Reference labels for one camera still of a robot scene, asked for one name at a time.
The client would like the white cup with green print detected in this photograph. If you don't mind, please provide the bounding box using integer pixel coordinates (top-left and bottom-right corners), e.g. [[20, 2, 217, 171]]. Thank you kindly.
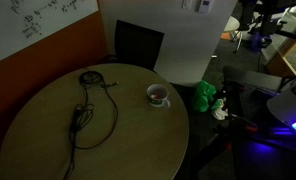
[[146, 83, 172, 109]]

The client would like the black chair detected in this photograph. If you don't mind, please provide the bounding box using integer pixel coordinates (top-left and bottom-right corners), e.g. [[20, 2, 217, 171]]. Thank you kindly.
[[114, 19, 165, 72]]

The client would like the green plastic bag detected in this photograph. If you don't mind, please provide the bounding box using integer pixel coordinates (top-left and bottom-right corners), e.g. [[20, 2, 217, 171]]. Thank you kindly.
[[192, 80, 218, 113]]

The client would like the white crumpled paper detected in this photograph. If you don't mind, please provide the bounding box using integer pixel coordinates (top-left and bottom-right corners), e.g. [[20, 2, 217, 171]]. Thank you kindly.
[[211, 97, 230, 121]]

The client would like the black power adapter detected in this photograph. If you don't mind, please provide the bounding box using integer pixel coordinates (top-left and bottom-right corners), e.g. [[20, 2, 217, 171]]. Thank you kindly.
[[71, 104, 83, 132]]

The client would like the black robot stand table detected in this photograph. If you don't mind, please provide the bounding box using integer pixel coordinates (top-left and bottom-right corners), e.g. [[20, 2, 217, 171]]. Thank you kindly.
[[201, 65, 296, 180]]

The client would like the round white side table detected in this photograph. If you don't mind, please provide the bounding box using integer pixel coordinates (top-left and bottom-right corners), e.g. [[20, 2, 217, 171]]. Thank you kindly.
[[222, 15, 242, 42]]

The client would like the red clamp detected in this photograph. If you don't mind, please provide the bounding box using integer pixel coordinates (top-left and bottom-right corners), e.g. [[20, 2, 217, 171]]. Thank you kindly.
[[230, 114, 259, 133]]

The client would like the blue plastic object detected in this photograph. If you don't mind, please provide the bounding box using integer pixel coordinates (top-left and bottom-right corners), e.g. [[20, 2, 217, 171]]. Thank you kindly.
[[248, 31, 273, 53]]

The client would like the whiteboard with writing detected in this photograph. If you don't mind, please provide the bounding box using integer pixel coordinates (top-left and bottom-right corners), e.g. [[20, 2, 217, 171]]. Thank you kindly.
[[0, 0, 99, 67]]

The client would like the wooden cabinet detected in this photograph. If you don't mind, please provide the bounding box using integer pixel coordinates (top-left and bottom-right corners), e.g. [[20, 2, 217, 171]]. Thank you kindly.
[[265, 20, 296, 78]]

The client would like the black cable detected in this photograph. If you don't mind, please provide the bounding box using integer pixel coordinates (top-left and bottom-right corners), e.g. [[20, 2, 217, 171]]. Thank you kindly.
[[63, 68, 119, 180]]

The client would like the white light switch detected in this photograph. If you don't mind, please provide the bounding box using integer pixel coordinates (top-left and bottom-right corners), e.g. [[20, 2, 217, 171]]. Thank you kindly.
[[181, 0, 193, 10]]

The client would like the white wall thermostat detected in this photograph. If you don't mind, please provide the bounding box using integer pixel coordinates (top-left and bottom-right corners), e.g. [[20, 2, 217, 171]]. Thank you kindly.
[[197, 0, 213, 14]]

